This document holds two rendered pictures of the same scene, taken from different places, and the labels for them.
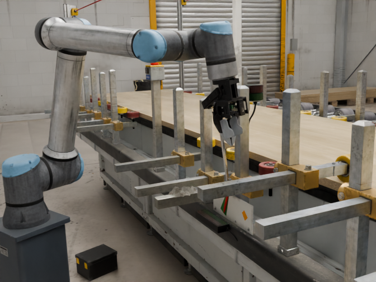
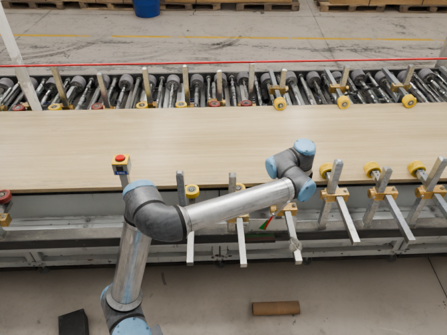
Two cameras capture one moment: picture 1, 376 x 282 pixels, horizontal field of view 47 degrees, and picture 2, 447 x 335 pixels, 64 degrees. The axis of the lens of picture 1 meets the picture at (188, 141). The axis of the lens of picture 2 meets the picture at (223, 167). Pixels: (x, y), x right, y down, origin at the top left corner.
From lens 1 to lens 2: 188 cm
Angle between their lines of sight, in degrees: 65
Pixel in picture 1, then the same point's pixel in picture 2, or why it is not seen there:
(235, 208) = (277, 224)
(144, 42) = (308, 191)
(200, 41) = (304, 161)
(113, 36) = (276, 197)
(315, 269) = (340, 224)
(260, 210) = not seen: hidden behind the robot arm
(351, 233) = (374, 207)
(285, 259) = (327, 230)
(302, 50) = not seen: outside the picture
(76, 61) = not seen: hidden behind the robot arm
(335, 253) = (308, 206)
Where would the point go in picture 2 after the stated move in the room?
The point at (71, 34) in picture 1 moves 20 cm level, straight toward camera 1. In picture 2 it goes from (225, 216) to (286, 223)
